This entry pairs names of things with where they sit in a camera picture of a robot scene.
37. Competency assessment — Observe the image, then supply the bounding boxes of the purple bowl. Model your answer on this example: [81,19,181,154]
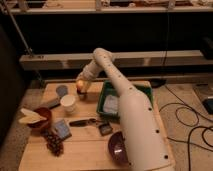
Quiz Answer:
[108,131,128,165]

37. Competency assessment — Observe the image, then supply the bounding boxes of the beige wooden spatula pieces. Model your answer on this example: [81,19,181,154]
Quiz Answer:
[19,108,46,124]

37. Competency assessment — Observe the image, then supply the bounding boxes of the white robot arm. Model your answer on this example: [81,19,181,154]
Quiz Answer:
[76,48,175,171]

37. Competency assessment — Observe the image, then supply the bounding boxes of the red bowl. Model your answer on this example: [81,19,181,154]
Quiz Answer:
[29,107,52,131]

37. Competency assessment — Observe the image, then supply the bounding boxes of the black handled tool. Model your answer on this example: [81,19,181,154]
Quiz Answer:
[69,118,96,127]

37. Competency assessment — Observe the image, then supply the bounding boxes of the small metal cup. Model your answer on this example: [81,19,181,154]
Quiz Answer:
[77,93,87,100]

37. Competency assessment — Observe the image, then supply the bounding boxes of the white sponge block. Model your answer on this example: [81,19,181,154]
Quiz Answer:
[103,95,118,114]

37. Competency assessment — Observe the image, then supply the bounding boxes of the dark red grapes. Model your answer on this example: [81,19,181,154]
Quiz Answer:
[42,130,63,156]

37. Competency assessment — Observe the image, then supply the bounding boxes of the black floor cables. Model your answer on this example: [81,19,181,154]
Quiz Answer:
[148,78,213,171]

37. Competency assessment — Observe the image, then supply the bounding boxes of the yellow apple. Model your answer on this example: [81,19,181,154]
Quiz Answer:
[76,80,84,93]

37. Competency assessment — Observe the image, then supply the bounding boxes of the green plastic tray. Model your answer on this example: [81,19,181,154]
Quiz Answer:
[96,81,153,119]

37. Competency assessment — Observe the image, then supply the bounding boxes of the small dark box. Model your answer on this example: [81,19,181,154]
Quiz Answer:
[99,123,113,136]

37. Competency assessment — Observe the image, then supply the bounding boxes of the white paper cup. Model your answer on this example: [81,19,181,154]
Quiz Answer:
[60,94,76,114]

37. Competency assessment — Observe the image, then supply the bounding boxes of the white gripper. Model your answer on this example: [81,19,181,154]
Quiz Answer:
[76,65,97,93]

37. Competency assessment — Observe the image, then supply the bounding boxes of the blue sponge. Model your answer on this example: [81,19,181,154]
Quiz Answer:
[53,120,72,140]

